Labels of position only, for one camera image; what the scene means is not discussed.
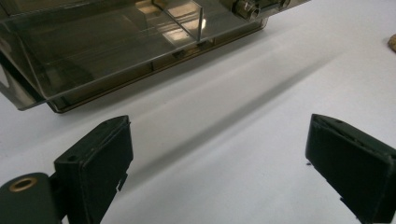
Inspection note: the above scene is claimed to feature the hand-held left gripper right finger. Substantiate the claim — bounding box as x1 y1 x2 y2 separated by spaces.
304 113 396 224

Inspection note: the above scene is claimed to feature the clear smoky plastic drawer box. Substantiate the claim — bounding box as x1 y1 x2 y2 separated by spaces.
0 0 311 114

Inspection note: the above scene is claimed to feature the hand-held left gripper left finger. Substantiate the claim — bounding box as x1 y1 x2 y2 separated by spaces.
49 115 134 224

